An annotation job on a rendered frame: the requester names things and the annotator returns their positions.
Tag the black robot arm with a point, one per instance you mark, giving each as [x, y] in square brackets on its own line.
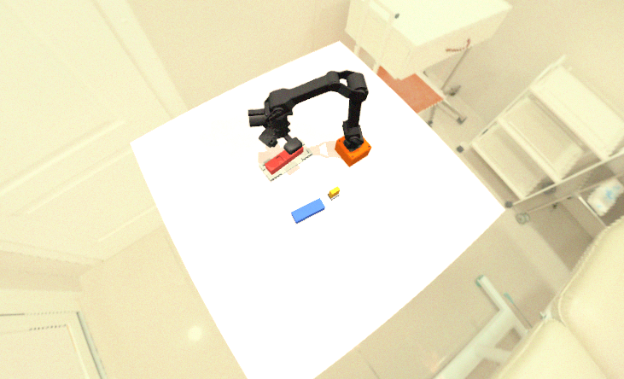
[280, 103]

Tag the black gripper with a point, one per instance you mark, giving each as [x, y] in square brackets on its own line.
[293, 143]

